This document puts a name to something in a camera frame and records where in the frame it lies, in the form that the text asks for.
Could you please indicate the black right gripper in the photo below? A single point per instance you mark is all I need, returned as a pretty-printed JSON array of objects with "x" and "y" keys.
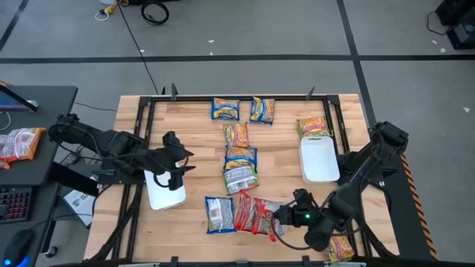
[{"x": 298, "y": 217}]

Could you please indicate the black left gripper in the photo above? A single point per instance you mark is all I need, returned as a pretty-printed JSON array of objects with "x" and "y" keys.
[{"x": 168, "y": 159}]

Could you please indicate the white plastic bin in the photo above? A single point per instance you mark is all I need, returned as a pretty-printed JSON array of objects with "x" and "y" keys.
[
  {"x": 319, "y": 159},
  {"x": 282, "y": 226},
  {"x": 163, "y": 198}
]

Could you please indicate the green Maruchan ramen pack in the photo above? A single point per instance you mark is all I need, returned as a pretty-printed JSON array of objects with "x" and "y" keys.
[
  {"x": 241, "y": 180},
  {"x": 313, "y": 127},
  {"x": 236, "y": 135}
]

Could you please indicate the blue Maruchan ramen pack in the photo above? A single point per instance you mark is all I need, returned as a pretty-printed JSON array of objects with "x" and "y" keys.
[
  {"x": 240, "y": 157},
  {"x": 225, "y": 109},
  {"x": 262, "y": 110},
  {"x": 220, "y": 215}
]

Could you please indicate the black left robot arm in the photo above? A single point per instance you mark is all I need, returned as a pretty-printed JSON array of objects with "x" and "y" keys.
[{"x": 111, "y": 142}]

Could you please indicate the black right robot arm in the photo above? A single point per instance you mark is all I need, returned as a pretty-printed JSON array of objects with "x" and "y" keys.
[{"x": 371, "y": 159}]

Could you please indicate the orange noodle packet bottom-right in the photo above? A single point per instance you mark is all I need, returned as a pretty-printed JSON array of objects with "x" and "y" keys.
[{"x": 342, "y": 249}]

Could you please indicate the white printed cardboard box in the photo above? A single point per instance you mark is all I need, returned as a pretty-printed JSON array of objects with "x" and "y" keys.
[{"x": 79, "y": 204}]

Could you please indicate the black office desk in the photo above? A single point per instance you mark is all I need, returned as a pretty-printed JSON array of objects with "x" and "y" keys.
[{"x": 48, "y": 159}]

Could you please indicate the black caster wheel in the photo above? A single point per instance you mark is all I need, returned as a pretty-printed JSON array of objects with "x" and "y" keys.
[{"x": 52, "y": 251}]

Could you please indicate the orange ramen multipack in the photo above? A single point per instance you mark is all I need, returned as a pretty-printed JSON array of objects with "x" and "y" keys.
[{"x": 22, "y": 144}]

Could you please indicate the backlit black keyboard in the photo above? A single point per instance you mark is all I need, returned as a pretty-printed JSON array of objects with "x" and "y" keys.
[{"x": 15, "y": 204}]

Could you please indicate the black computer monitor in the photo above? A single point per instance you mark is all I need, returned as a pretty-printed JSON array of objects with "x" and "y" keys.
[{"x": 11, "y": 102}]

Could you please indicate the black computer mouse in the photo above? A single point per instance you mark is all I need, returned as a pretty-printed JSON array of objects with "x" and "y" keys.
[{"x": 18, "y": 246}]

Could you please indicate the black equipment case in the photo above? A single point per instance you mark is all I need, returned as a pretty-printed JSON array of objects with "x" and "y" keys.
[{"x": 462, "y": 33}]

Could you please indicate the black metal table frame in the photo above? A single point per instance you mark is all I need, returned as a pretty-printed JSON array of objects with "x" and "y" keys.
[{"x": 193, "y": 98}]

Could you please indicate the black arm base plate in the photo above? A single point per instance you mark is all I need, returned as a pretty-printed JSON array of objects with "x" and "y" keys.
[{"x": 74, "y": 180}]

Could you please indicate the hazard-striped black base plate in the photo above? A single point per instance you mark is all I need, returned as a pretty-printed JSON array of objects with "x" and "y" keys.
[{"x": 404, "y": 222}]

